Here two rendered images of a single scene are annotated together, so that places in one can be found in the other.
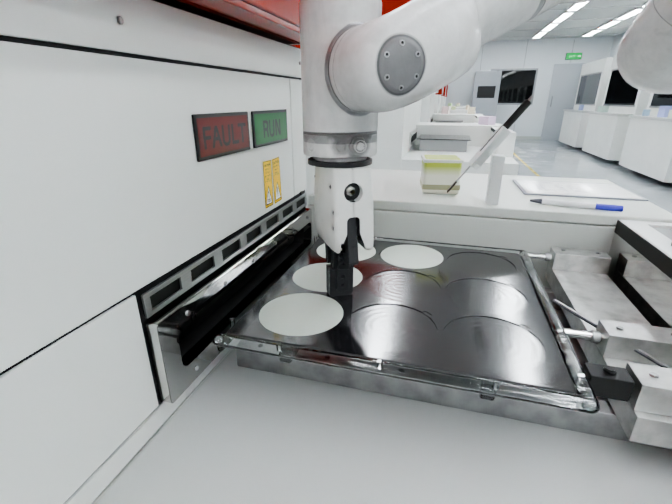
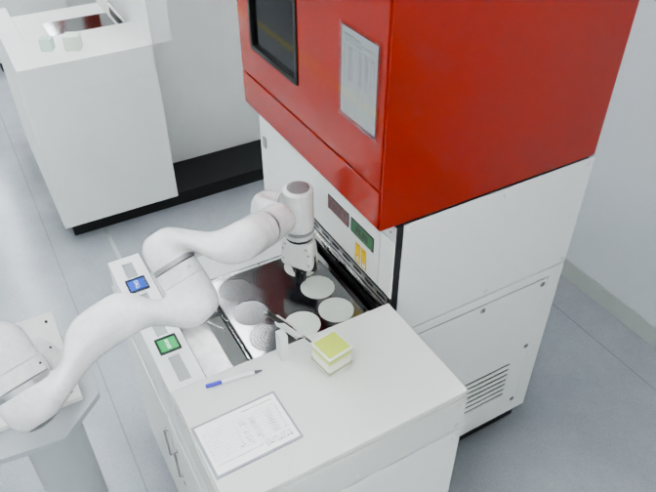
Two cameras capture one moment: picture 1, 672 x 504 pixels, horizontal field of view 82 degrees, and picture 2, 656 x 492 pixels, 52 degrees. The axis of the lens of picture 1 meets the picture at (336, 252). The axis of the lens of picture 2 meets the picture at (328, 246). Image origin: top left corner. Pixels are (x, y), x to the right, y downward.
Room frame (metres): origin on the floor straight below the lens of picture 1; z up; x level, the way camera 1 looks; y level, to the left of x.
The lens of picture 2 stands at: (1.55, -1.00, 2.23)
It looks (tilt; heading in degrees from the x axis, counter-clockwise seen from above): 39 degrees down; 135
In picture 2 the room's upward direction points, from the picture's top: straight up
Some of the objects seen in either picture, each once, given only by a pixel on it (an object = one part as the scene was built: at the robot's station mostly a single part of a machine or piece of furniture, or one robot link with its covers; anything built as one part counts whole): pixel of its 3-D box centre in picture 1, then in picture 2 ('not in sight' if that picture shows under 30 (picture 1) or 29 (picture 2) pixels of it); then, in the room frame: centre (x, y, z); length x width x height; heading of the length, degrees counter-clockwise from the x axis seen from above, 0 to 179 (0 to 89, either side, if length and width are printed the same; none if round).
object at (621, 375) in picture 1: (606, 379); not in sight; (0.29, -0.25, 0.90); 0.04 x 0.02 x 0.03; 74
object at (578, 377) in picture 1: (545, 304); (226, 322); (0.43, -0.27, 0.90); 0.38 x 0.01 x 0.01; 164
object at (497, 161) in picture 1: (486, 165); (287, 336); (0.69, -0.26, 1.03); 0.06 x 0.04 x 0.13; 74
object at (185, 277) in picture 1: (252, 233); (347, 257); (0.53, 0.12, 0.96); 0.44 x 0.01 x 0.02; 164
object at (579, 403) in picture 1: (382, 368); (258, 265); (0.31, -0.04, 0.90); 0.37 x 0.01 x 0.01; 74
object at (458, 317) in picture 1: (402, 286); (284, 300); (0.48, -0.09, 0.90); 0.34 x 0.34 x 0.01; 74
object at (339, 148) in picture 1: (340, 145); (298, 230); (0.46, -0.01, 1.09); 0.09 x 0.08 x 0.03; 17
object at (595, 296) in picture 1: (610, 328); (202, 345); (0.43, -0.35, 0.87); 0.36 x 0.08 x 0.03; 164
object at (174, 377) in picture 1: (259, 275); (345, 273); (0.53, 0.11, 0.89); 0.44 x 0.02 x 0.10; 164
